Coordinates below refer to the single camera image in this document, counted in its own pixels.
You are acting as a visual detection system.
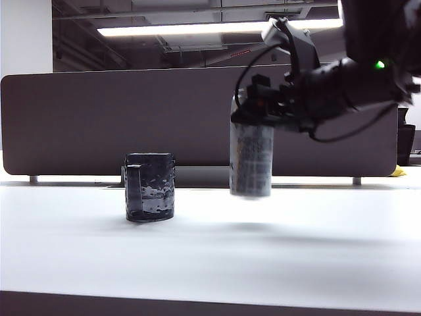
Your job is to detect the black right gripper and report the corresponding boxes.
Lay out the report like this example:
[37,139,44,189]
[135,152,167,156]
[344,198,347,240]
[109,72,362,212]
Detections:
[230,70,317,133]

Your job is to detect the silver metal drink can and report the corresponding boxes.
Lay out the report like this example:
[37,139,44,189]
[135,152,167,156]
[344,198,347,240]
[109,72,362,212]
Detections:
[229,88,275,199]

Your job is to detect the long ceiling light strip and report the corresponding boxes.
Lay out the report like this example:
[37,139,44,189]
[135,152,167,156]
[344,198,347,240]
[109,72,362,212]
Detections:
[97,18,345,38]

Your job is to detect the dark dimpled glass mug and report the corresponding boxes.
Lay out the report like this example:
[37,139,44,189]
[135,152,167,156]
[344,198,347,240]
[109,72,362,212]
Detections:
[124,152,176,224]

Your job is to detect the dark fabric desk divider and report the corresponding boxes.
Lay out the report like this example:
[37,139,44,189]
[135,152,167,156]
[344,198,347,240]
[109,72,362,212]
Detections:
[0,61,399,177]

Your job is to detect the black office chair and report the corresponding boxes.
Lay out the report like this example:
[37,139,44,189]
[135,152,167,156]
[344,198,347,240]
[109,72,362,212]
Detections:
[397,107,417,167]

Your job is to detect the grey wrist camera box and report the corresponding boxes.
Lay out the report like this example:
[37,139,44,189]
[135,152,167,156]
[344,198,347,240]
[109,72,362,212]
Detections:
[261,18,322,72]

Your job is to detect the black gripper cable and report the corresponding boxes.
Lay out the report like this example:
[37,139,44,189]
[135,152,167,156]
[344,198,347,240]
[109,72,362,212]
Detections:
[234,18,401,144]

